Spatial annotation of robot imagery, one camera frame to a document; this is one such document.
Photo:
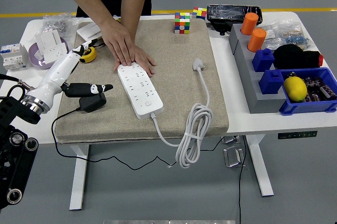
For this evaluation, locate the person's right hand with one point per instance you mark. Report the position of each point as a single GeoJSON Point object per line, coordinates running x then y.
{"type": "Point", "coordinates": [118, 42]}

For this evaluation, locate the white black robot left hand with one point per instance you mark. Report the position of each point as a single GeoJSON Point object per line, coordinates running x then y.
{"type": "Point", "coordinates": [52, 76]}

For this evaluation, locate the person's left hand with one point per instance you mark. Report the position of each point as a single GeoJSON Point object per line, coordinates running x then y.
{"type": "Point", "coordinates": [144, 59]}

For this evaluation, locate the white power strip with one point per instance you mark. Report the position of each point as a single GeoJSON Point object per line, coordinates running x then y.
{"type": "Point", "coordinates": [142, 92]}

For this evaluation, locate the black plug adapter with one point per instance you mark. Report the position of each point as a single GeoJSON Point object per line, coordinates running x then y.
{"type": "Point", "coordinates": [92, 103]}

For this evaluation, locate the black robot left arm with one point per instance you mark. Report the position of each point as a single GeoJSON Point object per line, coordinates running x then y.
{"type": "Point", "coordinates": [13, 155]}

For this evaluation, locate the person's left forearm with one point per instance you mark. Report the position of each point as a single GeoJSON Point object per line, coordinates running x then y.
{"type": "Point", "coordinates": [134, 3]}

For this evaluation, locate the yellow tape measure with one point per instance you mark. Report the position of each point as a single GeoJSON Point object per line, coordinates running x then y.
{"type": "Point", "coordinates": [88, 55]}
{"type": "Point", "coordinates": [118, 20]}

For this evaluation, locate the purple bowl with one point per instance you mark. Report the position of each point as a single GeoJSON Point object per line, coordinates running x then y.
{"type": "Point", "coordinates": [34, 61]}

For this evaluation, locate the grey-brown mat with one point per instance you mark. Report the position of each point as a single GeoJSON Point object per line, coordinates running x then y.
{"type": "Point", "coordinates": [171, 50]}

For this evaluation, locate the white circuit breaker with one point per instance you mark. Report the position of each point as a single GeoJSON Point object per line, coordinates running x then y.
{"type": "Point", "coordinates": [13, 57]}

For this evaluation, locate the large Rubik's cube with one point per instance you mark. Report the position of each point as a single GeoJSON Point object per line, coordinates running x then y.
{"type": "Point", "coordinates": [182, 24]}

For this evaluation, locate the clear bag of screws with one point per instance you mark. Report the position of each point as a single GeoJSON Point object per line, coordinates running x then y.
{"type": "Point", "coordinates": [56, 24]}

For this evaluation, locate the small Rubik's cube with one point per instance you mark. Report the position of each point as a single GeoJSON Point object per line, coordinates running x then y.
{"type": "Point", "coordinates": [199, 13]}

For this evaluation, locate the black plastic-wrapped box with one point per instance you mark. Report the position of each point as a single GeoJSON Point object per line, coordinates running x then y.
{"type": "Point", "coordinates": [226, 13]}

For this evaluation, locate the orange cylinder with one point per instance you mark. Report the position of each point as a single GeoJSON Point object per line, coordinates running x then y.
{"type": "Point", "coordinates": [248, 24]}
{"type": "Point", "coordinates": [256, 40]}

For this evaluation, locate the grey stepped block holder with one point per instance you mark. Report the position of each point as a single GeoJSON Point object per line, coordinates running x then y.
{"type": "Point", "coordinates": [252, 87]}

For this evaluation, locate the blue plastic block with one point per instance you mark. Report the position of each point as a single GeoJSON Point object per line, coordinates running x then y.
{"type": "Point", "coordinates": [271, 82]}
{"type": "Point", "coordinates": [262, 59]}

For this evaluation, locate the clear bag of components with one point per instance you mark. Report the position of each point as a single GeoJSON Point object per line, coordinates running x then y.
{"type": "Point", "coordinates": [287, 34]}

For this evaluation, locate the black cloth with red piece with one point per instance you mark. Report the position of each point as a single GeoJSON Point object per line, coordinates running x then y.
{"type": "Point", "coordinates": [292, 57]}

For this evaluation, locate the yellow lemon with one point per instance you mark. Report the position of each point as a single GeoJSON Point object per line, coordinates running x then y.
{"type": "Point", "coordinates": [295, 89]}

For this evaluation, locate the blue plastic bin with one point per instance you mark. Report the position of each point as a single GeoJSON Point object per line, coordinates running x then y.
{"type": "Point", "coordinates": [305, 108]}

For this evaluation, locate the black table control panel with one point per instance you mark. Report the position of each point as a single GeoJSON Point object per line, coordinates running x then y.
{"type": "Point", "coordinates": [297, 135]}

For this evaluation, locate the dark cylindrical capacitors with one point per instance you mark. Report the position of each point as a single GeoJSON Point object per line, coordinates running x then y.
{"type": "Point", "coordinates": [319, 88]}

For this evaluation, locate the white wall socket panel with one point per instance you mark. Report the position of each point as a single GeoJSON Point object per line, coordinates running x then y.
{"type": "Point", "coordinates": [51, 50]}

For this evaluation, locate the white wall switch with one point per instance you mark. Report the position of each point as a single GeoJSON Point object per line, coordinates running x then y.
{"type": "Point", "coordinates": [88, 30]}

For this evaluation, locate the white blank wall panel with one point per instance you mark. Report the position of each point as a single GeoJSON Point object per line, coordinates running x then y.
{"type": "Point", "coordinates": [48, 38]}

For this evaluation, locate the silver metal bracket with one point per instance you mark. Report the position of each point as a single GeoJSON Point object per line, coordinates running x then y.
{"type": "Point", "coordinates": [230, 140]}
{"type": "Point", "coordinates": [233, 157]}

